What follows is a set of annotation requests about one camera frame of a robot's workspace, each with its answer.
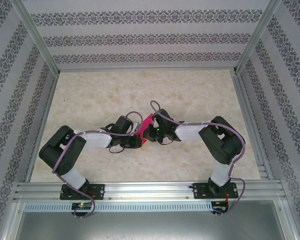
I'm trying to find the pink cloth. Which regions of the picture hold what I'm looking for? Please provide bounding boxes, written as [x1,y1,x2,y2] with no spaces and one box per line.
[136,112,156,146]

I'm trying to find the grey sheet metal tray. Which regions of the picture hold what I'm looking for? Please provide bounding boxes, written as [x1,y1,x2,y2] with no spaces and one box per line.
[0,199,300,240]

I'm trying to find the small controller board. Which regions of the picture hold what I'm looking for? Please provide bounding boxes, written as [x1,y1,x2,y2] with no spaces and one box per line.
[71,202,92,210]
[211,200,230,214]

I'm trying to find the black cable loop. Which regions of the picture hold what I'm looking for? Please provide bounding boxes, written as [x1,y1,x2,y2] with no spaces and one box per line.
[108,144,126,155]
[156,138,178,146]

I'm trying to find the purple cable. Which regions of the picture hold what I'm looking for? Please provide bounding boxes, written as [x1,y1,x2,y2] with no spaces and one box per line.
[149,100,247,219]
[52,110,144,220]

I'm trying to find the aluminium cross rail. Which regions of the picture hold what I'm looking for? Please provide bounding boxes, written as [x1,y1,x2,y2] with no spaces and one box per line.
[57,65,237,74]

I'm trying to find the aluminium mounting rail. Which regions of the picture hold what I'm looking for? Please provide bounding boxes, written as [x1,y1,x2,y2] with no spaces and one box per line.
[13,181,287,202]

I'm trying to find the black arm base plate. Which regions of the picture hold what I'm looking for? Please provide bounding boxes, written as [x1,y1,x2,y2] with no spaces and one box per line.
[59,183,106,201]
[192,182,238,200]

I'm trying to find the slotted grey cable duct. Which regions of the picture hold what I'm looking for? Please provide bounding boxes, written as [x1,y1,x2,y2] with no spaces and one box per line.
[23,201,213,213]

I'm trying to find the aluminium side rail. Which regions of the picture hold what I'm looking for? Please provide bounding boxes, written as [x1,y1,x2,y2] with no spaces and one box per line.
[230,69,275,181]
[24,71,60,183]

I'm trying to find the aluminium frame post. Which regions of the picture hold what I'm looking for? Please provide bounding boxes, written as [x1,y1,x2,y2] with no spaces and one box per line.
[233,0,282,75]
[9,0,61,74]

